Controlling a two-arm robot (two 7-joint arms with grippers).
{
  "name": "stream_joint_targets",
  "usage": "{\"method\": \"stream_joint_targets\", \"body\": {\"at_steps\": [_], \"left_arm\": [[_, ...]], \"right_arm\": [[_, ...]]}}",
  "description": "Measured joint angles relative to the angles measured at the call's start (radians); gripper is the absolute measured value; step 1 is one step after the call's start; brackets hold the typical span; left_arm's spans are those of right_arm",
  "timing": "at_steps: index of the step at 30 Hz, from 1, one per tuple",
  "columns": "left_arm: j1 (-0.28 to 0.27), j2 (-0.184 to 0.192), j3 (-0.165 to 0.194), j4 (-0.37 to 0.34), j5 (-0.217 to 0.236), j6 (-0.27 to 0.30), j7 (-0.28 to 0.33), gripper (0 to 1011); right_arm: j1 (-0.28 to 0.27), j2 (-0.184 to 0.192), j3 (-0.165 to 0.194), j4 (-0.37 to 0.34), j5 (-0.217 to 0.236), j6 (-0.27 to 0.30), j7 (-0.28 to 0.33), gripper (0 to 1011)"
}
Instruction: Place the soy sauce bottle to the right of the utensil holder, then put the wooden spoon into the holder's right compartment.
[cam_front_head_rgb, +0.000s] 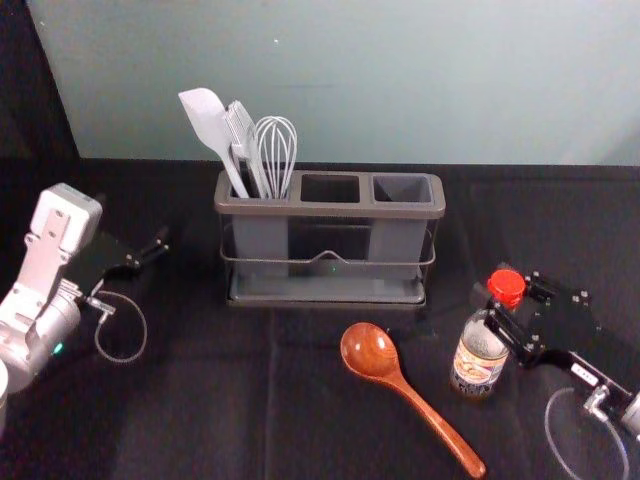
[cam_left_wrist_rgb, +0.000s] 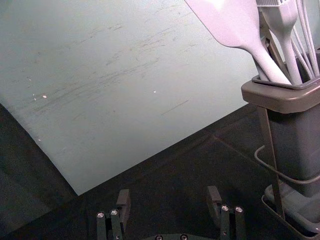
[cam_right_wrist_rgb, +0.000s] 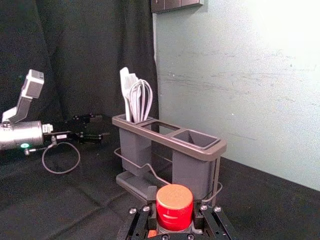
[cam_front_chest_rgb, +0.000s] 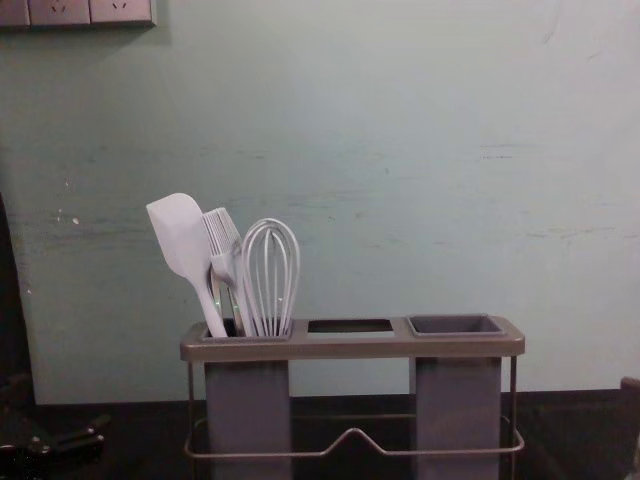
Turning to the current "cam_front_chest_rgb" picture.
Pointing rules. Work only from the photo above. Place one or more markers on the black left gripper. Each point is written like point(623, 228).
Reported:
point(22, 440)

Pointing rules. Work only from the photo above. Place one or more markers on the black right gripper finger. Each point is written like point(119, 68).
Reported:
point(631, 386)

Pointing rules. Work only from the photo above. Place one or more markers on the black table cloth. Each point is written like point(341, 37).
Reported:
point(575, 440)

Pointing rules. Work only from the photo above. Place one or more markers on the grey plastic bin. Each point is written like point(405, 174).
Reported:
point(247, 400)
point(455, 400)

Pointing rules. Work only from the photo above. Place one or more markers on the white silicone spatula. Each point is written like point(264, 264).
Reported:
point(176, 230)

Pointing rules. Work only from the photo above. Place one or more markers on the white silicone whisk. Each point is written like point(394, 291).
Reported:
point(254, 280)

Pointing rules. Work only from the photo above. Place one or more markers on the white silicone basting brush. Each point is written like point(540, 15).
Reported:
point(220, 240)

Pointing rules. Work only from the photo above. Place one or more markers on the grey rack with steel bars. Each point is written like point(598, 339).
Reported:
point(350, 350)

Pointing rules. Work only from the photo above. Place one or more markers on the grey wall socket panel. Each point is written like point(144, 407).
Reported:
point(75, 11)

